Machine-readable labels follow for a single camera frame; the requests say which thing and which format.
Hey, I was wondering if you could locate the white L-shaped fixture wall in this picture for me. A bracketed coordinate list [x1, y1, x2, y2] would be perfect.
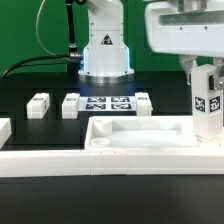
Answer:
[0, 150, 91, 178]

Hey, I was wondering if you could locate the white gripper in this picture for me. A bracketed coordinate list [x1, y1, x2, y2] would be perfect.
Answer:
[145, 0, 224, 90]

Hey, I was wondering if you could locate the white block at left edge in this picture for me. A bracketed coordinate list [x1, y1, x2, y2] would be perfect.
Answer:
[0, 118, 12, 149]

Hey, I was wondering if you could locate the fiducial marker sheet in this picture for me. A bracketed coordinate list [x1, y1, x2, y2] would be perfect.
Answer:
[79, 96, 136, 111]

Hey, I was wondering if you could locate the grey thin cable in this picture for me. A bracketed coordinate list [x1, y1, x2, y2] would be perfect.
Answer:
[34, 0, 73, 58]

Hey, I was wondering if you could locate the white desk top panel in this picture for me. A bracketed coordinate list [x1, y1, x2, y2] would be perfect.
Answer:
[84, 116, 224, 175]

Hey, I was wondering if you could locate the black cable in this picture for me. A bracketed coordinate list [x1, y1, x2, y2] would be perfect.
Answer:
[0, 53, 84, 81]

